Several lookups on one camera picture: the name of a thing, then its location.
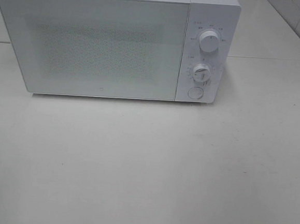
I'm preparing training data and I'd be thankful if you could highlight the round door release button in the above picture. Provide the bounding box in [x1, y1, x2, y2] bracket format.
[188, 87, 204, 100]

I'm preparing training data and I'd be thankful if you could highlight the white timer knob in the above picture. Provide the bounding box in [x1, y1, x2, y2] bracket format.
[192, 63, 211, 83]

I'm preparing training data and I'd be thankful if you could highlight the white microwave door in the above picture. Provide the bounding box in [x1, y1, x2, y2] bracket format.
[0, 0, 189, 100]

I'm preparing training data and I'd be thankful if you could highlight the white upper power knob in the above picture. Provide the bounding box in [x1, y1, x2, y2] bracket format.
[198, 30, 220, 53]

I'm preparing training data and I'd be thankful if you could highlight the white microwave oven body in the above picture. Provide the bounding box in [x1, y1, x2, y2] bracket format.
[0, 0, 243, 109]

